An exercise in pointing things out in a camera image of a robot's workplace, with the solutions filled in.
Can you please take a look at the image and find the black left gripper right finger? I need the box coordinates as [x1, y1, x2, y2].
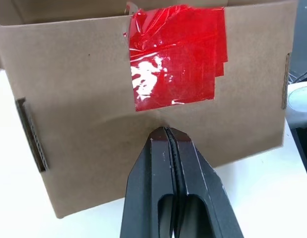
[168, 127, 245, 238]

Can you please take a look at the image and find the red tape patch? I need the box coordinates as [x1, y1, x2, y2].
[128, 6, 229, 112]

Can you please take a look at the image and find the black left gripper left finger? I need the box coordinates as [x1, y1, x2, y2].
[120, 126, 179, 238]

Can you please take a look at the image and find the pale round object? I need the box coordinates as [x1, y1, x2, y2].
[288, 85, 307, 113]

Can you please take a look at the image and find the brown cardboard box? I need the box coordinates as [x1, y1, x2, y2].
[0, 0, 299, 219]

